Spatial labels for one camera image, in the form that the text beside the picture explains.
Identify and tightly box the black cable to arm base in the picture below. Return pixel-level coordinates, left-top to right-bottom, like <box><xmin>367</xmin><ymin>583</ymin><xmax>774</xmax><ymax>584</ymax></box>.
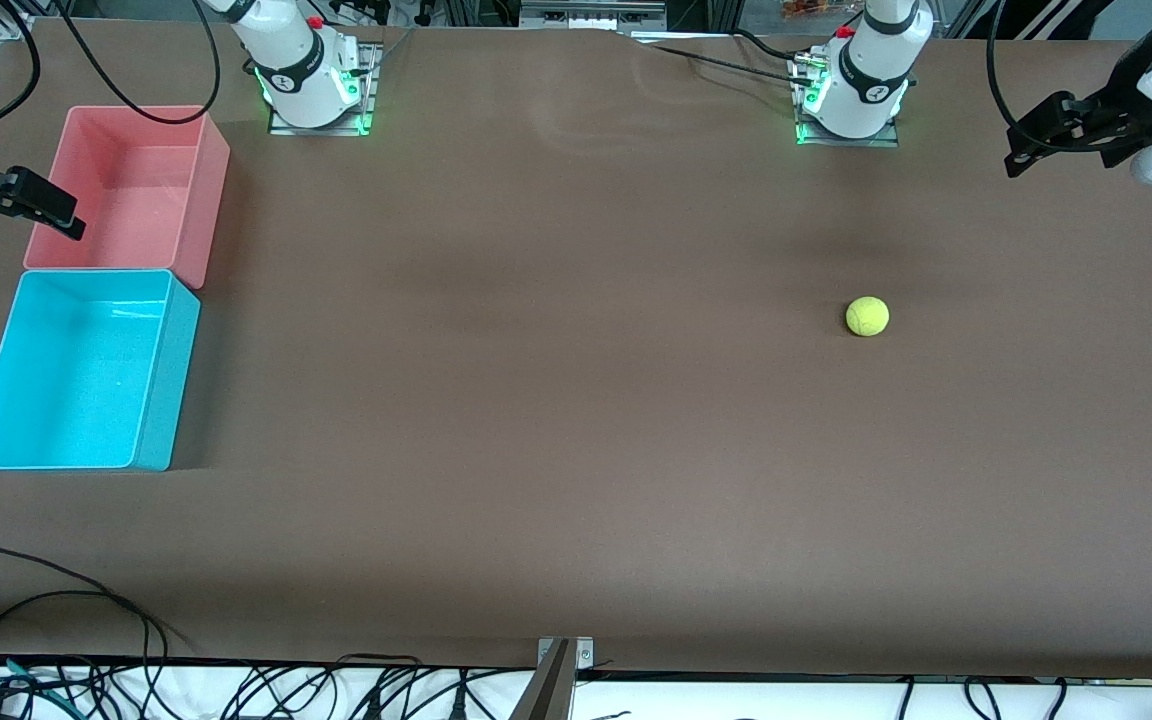
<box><xmin>733</xmin><ymin>28</ymin><xmax>812</xmax><ymax>61</ymax></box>
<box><xmin>648</xmin><ymin>43</ymin><xmax>817</xmax><ymax>86</ymax></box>

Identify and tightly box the dark grey camera stand bar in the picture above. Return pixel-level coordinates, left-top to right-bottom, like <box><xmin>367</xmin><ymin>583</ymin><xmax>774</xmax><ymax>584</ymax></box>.
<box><xmin>508</xmin><ymin>640</ymin><xmax>577</xmax><ymax>720</ymax></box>

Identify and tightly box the pink plastic bin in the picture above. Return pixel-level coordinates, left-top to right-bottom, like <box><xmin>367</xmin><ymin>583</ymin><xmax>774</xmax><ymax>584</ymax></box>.
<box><xmin>22</xmin><ymin>104</ymin><xmax>232</xmax><ymax>291</ymax></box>

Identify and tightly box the yellow-green tennis ball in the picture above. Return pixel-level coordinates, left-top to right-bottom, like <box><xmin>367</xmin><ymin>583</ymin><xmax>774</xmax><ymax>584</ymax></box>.
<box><xmin>845</xmin><ymin>296</ymin><xmax>890</xmax><ymax>338</ymax></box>

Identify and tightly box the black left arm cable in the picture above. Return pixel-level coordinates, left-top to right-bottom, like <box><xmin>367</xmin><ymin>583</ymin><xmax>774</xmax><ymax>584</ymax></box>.
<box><xmin>985</xmin><ymin>0</ymin><xmax>1072</xmax><ymax>153</ymax></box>

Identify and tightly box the teal cable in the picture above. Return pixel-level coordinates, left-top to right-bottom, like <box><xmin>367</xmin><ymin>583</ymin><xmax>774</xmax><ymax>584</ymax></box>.
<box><xmin>0</xmin><ymin>652</ymin><xmax>72</xmax><ymax>706</ymax></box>

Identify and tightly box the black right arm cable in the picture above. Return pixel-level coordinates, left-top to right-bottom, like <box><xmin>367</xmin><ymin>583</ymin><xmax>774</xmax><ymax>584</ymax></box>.
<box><xmin>54</xmin><ymin>0</ymin><xmax>222</xmax><ymax>127</ymax></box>

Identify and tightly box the blue plastic bin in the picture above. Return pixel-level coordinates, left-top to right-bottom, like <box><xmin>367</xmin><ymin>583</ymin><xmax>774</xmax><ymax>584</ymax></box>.
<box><xmin>0</xmin><ymin>268</ymin><xmax>203</xmax><ymax>473</ymax></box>

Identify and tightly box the silver metal bracket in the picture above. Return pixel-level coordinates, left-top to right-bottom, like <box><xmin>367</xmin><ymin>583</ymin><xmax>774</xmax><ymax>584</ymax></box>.
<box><xmin>537</xmin><ymin>637</ymin><xmax>595</xmax><ymax>669</ymax></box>

